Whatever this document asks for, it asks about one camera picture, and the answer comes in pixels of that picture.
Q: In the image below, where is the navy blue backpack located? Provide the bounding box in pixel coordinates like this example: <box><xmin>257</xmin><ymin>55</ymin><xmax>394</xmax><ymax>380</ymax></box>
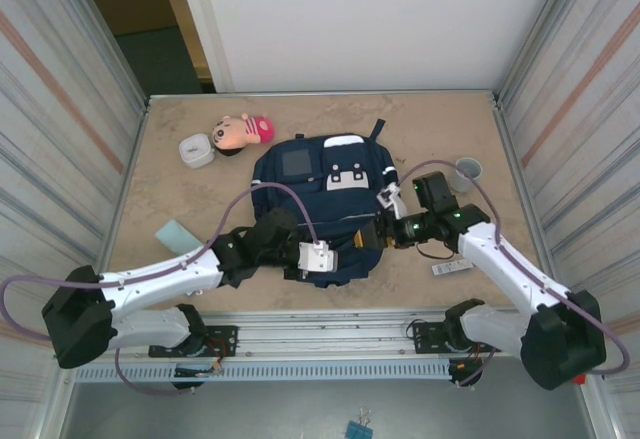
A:
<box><xmin>249</xmin><ymin>118</ymin><xmax>401</xmax><ymax>290</ymax></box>

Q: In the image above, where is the light blue case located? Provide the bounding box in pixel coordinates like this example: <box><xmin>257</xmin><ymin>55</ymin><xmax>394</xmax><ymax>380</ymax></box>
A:
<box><xmin>154</xmin><ymin>217</ymin><xmax>204</xmax><ymax>259</ymax></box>

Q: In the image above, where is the black silver rectangular box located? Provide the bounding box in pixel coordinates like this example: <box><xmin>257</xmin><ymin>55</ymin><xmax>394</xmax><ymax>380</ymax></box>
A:
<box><xmin>431</xmin><ymin>258</ymin><xmax>475</xmax><ymax>278</ymax></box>

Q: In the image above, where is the grey cup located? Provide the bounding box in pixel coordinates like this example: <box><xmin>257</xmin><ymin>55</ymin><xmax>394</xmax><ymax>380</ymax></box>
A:
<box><xmin>452</xmin><ymin>156</ymin><xmax>485</xmax><ymax>194</ymax></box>

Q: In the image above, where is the pink plush doll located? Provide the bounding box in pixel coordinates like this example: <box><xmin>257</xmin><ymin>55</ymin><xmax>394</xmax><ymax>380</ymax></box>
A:
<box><xmin>209</xmin><ymin>112</ymin><xmax>276</xmax><ymax>158</ymax></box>

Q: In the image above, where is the white square box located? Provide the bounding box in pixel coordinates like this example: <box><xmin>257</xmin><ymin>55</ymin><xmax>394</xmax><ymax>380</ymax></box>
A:
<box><xmin>178</xmin><ymin>132</ymin><xmax>216</xmax><ymax>170</ymax></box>

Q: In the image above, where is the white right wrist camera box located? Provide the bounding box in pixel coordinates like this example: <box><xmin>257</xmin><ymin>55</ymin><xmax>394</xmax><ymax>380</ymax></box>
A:
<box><xmin>376</xmin><ymin>183</ymin><xmax>405</xmax><ymax>220</ymax></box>

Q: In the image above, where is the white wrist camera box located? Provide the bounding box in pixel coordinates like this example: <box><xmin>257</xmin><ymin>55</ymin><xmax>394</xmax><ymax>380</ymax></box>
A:
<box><xmin>376</xmin><ymin>183</ymin><xmax>405</xmax><ymax>220</ymax></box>
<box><xmin>298</xmin><ymin>240</ymin><xmax>340</xmax><ymax>274</ymax></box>

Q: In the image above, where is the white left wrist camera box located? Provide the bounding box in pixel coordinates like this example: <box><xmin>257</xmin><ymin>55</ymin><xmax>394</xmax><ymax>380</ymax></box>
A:
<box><xmin>298</xmin><ymin>240</ymin><xmax>340</xmax><ymax>274</ymax></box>

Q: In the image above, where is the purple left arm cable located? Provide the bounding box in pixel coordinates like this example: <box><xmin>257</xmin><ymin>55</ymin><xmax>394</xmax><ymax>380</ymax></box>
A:
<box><xmin>0</xmin><ymin>182</ymin><xmax>324</xmax><ymax>398</ymax></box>

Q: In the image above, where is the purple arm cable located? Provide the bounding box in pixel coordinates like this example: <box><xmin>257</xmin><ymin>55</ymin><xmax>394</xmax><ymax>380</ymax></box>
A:
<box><xmin>0</xmin><ymin>182</ymin><xmax>324</xmax><ymax>398</ymax></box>
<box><xmin>397</xmin><ymin>158</ymin><xmax>631</xmax><ymax>375</ymax></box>

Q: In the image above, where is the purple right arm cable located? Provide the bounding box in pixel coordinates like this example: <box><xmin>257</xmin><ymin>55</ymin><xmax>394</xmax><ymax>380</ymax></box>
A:
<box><xmin>397</xmin><ymin>158</ymin><xmax>631</xmax><ymax>375</ymax></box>

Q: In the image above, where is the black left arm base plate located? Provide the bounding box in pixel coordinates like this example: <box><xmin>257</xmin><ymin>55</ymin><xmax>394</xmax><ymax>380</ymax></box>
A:
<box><xmin>148</xmin><ymin>325</ymin><xmax>239</xmax><ymax>359</ymax></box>

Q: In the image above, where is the aluminium rail frame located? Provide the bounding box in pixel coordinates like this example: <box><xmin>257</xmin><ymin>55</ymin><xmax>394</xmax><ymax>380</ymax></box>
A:
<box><xmin>102</xmin><ymin>308</ymin><xmax>531</xmax><ymax>361</ymax></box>

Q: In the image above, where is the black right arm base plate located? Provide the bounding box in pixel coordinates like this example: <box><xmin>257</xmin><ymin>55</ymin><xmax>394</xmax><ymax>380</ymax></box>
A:
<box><xmin>410</xmin><ymin>319</ymin><xmax>503</xmax><ymax>355</ymax></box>

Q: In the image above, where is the white slotted cable duct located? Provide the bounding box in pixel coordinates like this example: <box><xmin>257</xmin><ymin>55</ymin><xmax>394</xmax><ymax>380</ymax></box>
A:
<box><xmin>72</xmin><ymin>361</ymin><xmax>454</xmax><ymax>384</ymax></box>

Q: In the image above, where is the beige door frame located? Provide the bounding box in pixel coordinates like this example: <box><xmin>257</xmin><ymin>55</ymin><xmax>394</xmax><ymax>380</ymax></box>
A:
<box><xmin>153</xmin><ymin>0</ymin><xmax>217</xmax><ymax>94</ymax></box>

